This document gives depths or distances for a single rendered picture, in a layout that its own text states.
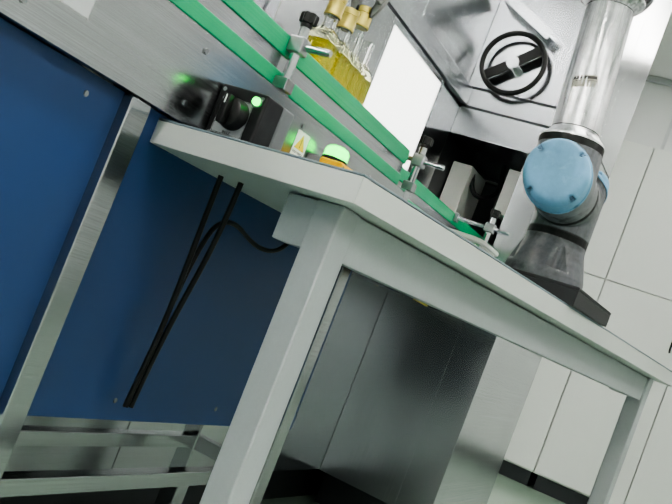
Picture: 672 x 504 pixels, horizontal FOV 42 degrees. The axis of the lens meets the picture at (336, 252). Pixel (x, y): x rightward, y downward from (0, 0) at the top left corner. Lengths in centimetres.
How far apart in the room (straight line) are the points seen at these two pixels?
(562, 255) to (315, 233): 73
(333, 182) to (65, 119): 32
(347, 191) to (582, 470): 450
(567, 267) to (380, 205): 71
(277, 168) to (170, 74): 21
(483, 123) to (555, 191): 131
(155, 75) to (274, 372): 40
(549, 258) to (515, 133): 119
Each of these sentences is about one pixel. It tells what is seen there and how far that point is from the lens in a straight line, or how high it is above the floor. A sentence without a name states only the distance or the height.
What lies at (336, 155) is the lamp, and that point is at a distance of 148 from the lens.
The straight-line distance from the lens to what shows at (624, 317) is 540.
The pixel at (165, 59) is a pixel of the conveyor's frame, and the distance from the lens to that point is 116.
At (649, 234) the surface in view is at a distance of 548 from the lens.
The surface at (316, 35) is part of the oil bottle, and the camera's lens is 173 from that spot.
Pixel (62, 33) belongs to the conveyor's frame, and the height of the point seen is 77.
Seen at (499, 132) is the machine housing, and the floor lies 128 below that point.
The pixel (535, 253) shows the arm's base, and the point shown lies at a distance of 165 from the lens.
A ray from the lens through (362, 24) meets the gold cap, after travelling 186.
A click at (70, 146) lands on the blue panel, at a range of 110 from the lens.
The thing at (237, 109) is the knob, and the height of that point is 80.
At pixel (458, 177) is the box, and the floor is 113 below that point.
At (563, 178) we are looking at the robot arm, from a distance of 154.
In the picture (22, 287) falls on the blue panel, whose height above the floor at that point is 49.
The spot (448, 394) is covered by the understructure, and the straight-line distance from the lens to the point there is 269.
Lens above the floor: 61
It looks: 3 degrees up
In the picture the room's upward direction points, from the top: 21 degrees clockwise
